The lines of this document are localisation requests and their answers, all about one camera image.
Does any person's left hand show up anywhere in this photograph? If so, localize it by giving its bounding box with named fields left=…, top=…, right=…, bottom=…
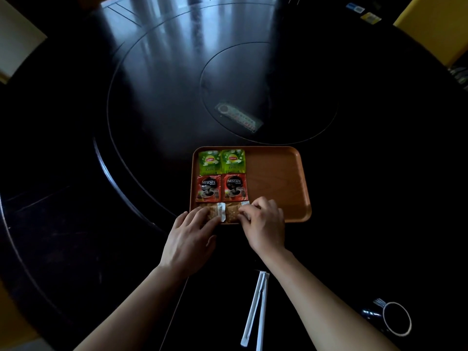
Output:
left=159, top=206, right=223, bottom=278

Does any person's right hand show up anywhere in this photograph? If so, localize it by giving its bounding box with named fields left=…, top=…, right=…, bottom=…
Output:
left=237, top=196, right=287, bottom=257

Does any brown sugar packet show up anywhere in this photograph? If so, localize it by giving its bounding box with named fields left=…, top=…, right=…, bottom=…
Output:
left=225, top=201, right=251, bottom=224
left=199, top=202, right=226, bottom=224

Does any person's right forearm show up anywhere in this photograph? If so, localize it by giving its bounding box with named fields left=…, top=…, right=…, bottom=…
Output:
left=257, top=248, right=400, bottom=351

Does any person's left forearm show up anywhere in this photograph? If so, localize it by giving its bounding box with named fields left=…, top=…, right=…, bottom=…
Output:
left=73, top=265, right=191, bottom=351

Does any red instant coffee packet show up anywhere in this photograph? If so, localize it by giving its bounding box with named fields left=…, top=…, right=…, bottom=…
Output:
left=196, top=175, right=222, bottom=204
left=223, top=173, right=249, bottom=202

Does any green tea bag packet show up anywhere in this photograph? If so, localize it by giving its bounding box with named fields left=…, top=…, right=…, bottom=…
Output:
left=198, top=150, right=223, bottom=176
left=221, top=149, right=246, bottom=175

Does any orange wooden tray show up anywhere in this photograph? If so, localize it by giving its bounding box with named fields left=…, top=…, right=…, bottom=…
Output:
left=189, top=146, right=312, bottom=224

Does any white paper-wrapped stirrer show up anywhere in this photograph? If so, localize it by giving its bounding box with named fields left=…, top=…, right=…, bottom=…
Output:
left=255, top=273, right=270, bottom=351
left=240, top=271, right=265, bottom=348

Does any round glass turntable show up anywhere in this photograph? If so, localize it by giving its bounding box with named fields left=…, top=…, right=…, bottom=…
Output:
left=106, top=0, right=341, bottom=220

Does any black mug with white rim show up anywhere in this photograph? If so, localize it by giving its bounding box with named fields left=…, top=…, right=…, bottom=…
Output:
left=360, top=298, right=413, bottom=338

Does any yellow chair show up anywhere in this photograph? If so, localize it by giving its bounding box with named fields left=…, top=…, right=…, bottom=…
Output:
left=393, top=0, right=468, bottom=67
left=0, top=279, right=41, bottom=351

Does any cream chair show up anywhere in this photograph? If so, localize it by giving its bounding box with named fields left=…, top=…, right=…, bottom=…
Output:
left=0, top=0, right=48, bottom=85

